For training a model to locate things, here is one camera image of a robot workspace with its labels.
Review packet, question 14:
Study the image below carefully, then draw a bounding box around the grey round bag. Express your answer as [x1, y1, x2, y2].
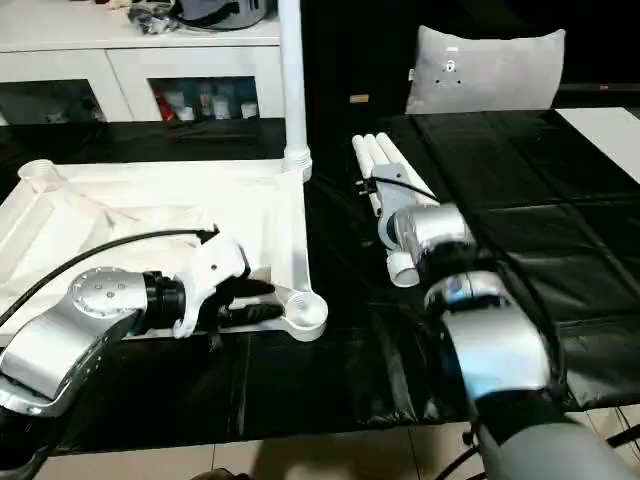
[177, 0, 267, 32]

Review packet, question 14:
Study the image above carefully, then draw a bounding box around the white plastic table top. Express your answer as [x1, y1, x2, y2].
[0, 158, 330, 344]

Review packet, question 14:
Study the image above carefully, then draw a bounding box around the thin black metal rail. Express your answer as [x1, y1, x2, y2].
[555, 82, 640, 95]

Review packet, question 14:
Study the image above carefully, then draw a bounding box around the dark clutter pile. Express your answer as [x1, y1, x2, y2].
[127, 2, 181, 37]

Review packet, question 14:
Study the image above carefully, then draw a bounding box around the white flat board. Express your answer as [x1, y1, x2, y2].
[555, 107, 640, 184]

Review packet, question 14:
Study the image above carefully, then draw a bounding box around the white cabinet with glass doors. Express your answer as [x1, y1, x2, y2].
[0, 19, 284, 126]

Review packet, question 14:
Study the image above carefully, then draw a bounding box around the black metal frame bar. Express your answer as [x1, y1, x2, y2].
[606, 423, 640, 447]

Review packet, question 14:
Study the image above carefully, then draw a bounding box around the black left camera cable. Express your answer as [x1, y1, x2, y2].
[0, 224, 221, 326]

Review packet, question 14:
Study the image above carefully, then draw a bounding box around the grey cushion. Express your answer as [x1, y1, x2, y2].
[404, 24, 567, 115]

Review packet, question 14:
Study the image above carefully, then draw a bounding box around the white plastic table leg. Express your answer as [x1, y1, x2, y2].
[363, 133, 399, 167]
[352, 134, 419, 288]
[375, 131, 442, 207]
[278, 0, 314, 181]

